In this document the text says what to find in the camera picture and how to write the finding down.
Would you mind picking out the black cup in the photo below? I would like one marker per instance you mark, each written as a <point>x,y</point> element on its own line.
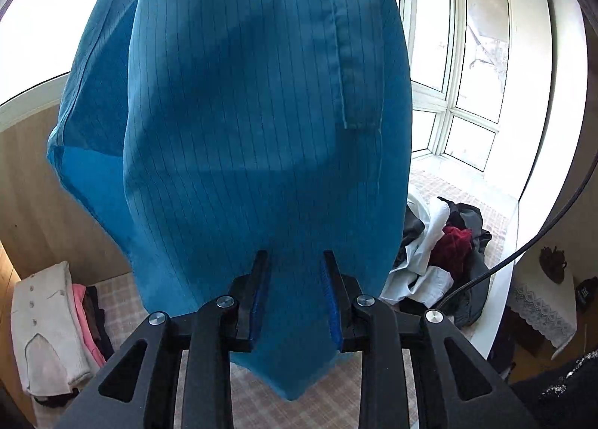
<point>586,296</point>

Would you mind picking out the white framed window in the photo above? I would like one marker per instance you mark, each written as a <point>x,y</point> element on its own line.
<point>451,83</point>

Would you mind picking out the blue pinstriped garment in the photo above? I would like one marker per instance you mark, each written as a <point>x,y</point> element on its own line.
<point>261,130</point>

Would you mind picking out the dark grey jacket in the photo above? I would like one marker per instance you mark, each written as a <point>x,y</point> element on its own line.
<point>476,289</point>

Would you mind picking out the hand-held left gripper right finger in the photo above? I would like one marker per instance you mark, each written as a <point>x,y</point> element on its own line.
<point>332,317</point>

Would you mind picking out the dark folded garment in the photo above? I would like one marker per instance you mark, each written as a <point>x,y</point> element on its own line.
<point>99,317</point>

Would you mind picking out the pink folded garment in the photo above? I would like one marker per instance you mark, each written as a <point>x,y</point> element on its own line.
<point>86,321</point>

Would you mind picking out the cream buttoned folded sweater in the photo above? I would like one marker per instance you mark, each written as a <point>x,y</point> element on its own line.
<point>44,326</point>

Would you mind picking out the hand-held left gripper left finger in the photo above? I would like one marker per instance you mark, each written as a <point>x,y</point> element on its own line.
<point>259,312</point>

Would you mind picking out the white crumpled shirt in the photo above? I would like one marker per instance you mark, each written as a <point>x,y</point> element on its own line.
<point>432,242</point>

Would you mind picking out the white lace tablecloth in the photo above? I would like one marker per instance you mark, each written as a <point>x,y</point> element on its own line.
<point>542,312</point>

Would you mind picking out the person's dark sparkly clothing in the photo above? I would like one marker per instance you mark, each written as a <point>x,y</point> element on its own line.
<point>560,396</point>

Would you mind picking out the dark red garment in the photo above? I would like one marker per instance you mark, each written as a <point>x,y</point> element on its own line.
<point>455,247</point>

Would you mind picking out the dark brown ornament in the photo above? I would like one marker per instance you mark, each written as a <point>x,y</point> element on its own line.
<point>553,263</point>

